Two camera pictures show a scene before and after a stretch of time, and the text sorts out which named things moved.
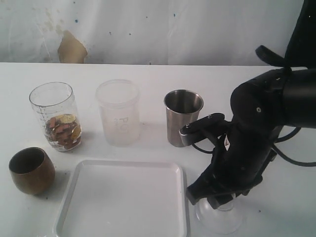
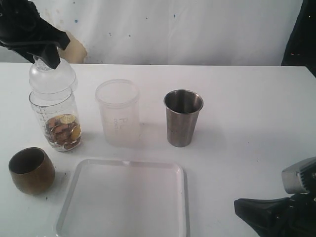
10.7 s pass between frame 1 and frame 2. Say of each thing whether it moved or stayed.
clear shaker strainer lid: moved
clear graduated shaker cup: stayed
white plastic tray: stayed
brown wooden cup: stayed
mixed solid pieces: stayed
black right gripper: moved
